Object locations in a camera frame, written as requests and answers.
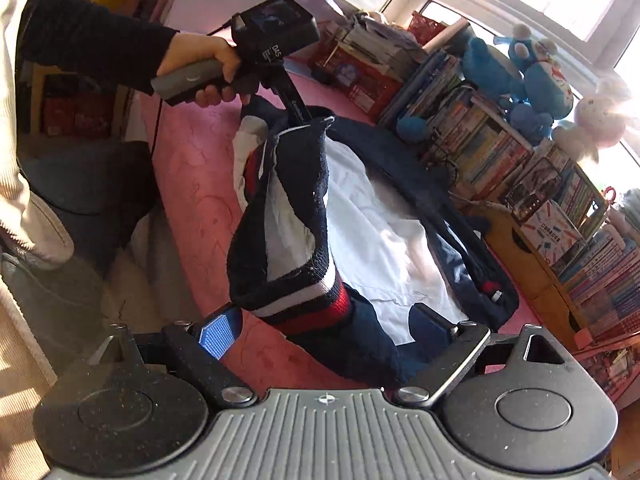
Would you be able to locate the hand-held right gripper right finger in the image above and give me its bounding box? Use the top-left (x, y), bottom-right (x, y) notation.
top-left (392, 302), bottom-right (571, 403)

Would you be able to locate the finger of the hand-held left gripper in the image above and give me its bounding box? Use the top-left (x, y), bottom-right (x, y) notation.
top-left (270, 67), bottom-right (315, 125)

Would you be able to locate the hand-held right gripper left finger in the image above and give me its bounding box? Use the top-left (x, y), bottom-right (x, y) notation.
top-left (87, 305), bottom-right (258, 403)

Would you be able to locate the navy white zip jacket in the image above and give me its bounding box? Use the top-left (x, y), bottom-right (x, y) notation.
top-left (226, 95), bottom-right (521, 393)

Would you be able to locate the person's left forearm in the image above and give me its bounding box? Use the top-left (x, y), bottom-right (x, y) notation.
top-left (15, 0), bottom-right (181, 83)

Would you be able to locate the person's left hand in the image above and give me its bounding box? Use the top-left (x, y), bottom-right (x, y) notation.
top-left (159, 32), bottom-right (246, 109)

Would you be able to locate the red plastic crate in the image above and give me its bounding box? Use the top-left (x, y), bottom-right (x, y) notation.
top-left (312, 42), bottom-right (403, 116)

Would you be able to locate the stack of papers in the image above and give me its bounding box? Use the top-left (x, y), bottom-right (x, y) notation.
top-left (325, 12), bottom-right (426, 68)

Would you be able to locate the wooden drawer organizer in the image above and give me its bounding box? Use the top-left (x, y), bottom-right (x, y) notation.
top-left (467, 200), bottom-right (591, 346)

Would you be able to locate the blue plush ball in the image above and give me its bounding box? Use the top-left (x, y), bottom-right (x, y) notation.
top-left (397, 115), bottom-right (432, 142)

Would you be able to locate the pink rabbit-print blanket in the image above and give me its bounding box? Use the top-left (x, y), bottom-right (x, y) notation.
top-left (135, 57), bottom-right (551, 391)

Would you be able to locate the red mesh basket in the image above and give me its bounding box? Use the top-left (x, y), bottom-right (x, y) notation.
top-left (407, 10), bottom-right (451, 46)

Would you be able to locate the miniature bicycle model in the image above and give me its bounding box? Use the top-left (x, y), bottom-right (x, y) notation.
top-left (422, 130), bottom-right (468, 201)

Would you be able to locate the white paper roll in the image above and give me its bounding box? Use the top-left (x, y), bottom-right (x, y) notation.
top-left (425, 17), bottom-right (472, 53)

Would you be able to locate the row of tall slim books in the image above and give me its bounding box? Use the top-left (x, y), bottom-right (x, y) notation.
top-left (555, 225), bottom-right (640, 401)

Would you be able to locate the row of thick books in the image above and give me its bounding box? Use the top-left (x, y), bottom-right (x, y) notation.
top-left (377, 50), bottom-right (551, 206)

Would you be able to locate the boxed set of thin books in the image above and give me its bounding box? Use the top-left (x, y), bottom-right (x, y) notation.
top-left (550, 160), bottom-right (611, 241)

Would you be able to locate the blue cat plush toy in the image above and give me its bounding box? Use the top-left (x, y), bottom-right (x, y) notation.
top-left (507, 24), bottom-right (576, 143)

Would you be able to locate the person's cream ribbed coat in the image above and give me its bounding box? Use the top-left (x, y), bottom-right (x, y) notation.
top-left (0, 0), bottom-right (76, 273)

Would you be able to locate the white pink plush toy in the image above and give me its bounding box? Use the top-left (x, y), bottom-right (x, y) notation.
top-left (551, 77), bottom-right (638, 163)

